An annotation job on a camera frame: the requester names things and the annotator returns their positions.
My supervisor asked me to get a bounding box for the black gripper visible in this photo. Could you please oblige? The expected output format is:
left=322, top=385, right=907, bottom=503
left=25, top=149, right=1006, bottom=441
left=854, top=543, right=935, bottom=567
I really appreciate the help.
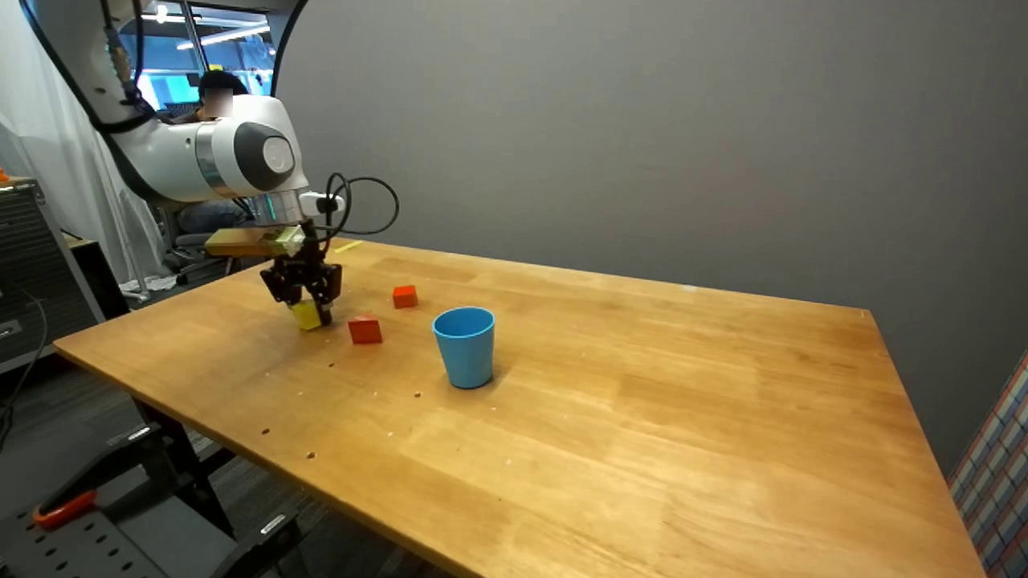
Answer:
left=256, top=235, right=347, bottom=332

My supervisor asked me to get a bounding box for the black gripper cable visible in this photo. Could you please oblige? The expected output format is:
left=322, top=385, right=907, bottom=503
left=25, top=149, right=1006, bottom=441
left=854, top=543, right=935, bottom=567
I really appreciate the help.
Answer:
left=318, top=171, right=406, bottom=241

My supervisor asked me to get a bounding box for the yellow pentagon block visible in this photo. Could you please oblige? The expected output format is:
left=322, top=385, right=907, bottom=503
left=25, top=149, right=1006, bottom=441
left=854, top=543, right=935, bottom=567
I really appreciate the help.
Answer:
left=291, top=300, right=324, bottom=336

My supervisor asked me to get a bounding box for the person with dark hair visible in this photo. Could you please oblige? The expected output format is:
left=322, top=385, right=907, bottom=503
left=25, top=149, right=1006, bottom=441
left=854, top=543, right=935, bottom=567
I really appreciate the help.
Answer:
left=172, top=66, right=256, bottom=261

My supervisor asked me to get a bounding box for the black table leg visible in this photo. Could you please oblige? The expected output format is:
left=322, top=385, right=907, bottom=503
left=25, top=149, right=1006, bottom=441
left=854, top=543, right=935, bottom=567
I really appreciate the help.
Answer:
left=129, top=392, right=242, bottom=543

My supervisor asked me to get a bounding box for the red block with white mark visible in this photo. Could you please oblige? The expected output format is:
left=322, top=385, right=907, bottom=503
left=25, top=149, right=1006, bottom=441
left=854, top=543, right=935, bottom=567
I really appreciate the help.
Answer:
left=347, top=314, right=387, bottom=349

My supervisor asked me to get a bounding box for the black clamp orange handle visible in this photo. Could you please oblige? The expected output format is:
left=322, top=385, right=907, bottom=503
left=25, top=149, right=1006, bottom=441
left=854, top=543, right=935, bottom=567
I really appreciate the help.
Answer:
left=30, top=489, right=102, bottom=534

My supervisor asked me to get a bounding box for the black equipment cart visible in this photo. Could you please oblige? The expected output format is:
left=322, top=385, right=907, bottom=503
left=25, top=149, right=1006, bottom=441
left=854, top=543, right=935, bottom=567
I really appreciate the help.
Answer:
left=0, top=174, right=111, bottom=372

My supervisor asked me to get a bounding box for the blue plastic cup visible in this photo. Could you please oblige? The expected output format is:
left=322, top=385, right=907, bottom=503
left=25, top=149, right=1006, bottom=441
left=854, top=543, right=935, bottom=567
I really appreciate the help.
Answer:
left=429, top=304, right=502, bottom=392

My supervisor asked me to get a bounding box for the tan wooden desk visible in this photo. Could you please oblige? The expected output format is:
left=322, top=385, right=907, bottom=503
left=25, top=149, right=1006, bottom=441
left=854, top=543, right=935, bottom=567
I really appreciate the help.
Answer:
left=203, top=222, right=291, bottom=264

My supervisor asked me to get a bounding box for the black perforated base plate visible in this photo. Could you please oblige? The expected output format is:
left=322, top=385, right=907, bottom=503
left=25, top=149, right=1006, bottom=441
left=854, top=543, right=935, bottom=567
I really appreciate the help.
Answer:
left=0, top=469, right=314, bottom=578

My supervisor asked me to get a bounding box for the white curtain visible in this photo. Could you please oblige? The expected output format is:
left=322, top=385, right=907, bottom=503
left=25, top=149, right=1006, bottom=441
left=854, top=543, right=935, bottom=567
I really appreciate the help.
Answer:
left=0, top=0, right=179, bottom=309

